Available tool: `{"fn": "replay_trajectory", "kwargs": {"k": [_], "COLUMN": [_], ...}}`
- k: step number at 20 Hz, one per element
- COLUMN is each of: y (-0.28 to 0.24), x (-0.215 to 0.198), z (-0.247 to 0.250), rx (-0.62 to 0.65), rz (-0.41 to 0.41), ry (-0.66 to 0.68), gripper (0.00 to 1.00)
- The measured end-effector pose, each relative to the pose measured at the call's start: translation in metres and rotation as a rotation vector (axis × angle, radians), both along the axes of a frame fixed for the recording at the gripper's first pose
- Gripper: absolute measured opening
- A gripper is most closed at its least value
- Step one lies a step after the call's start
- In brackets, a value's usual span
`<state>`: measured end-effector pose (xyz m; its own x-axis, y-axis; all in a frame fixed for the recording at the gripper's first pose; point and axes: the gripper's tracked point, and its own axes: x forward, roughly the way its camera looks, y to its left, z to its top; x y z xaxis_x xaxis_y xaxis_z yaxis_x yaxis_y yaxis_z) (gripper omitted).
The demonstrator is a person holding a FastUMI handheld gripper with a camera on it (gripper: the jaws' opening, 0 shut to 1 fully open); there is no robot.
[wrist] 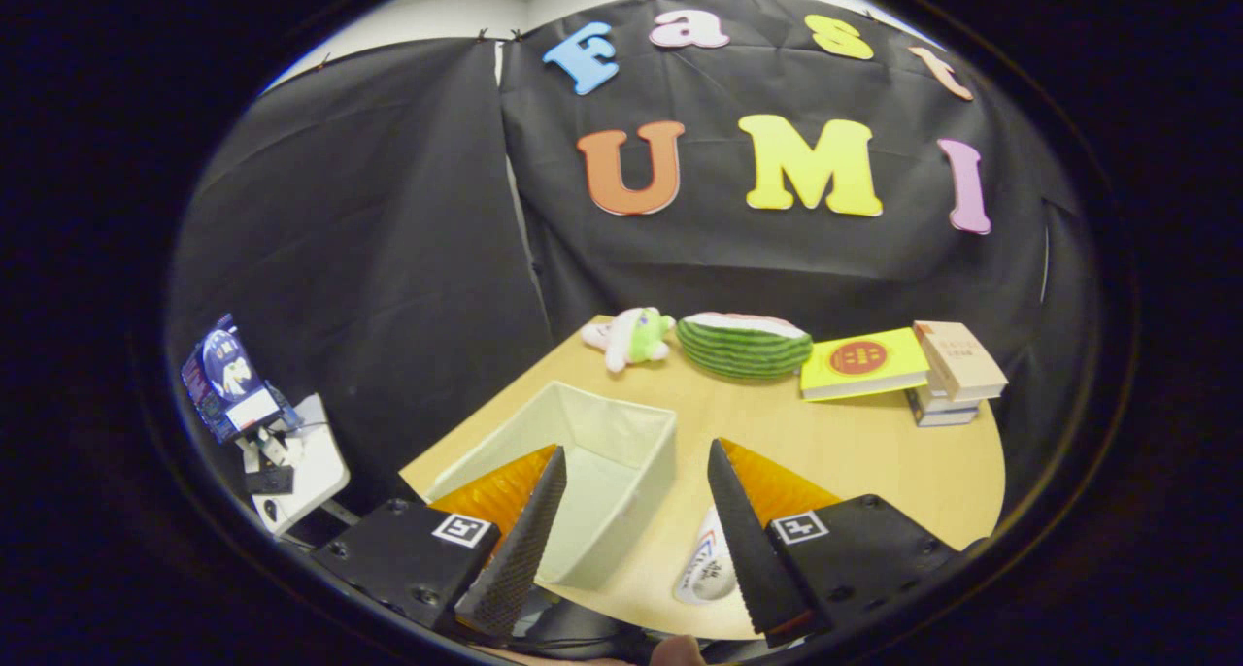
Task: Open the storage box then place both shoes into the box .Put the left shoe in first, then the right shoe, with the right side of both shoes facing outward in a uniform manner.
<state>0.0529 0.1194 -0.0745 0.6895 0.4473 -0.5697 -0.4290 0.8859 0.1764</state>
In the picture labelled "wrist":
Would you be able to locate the yellow book with red circle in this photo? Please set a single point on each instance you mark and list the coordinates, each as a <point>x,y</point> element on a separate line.
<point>862,363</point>

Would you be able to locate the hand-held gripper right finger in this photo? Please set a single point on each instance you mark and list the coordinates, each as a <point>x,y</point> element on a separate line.
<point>748,549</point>

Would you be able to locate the watermelon slice plush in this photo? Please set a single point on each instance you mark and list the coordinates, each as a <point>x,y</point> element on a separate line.
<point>743,348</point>

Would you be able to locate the tan cover book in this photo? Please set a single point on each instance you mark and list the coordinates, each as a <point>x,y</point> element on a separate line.
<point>961,360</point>

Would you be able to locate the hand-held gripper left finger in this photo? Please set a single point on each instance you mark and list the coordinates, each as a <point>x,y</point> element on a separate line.
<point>524,549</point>

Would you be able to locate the white canvas shoe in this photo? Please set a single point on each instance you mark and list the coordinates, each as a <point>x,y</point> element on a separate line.
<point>704,574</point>

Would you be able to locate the white book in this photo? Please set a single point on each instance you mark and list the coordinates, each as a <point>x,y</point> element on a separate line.
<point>947,405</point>

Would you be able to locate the beige fabric storage box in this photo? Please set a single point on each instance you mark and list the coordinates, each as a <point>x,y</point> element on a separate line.
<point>621,452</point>

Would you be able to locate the grey book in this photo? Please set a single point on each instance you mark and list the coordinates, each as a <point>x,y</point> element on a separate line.
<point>940,419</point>

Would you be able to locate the pink and green plush toy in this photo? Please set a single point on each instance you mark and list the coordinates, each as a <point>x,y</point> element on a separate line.
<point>631,336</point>

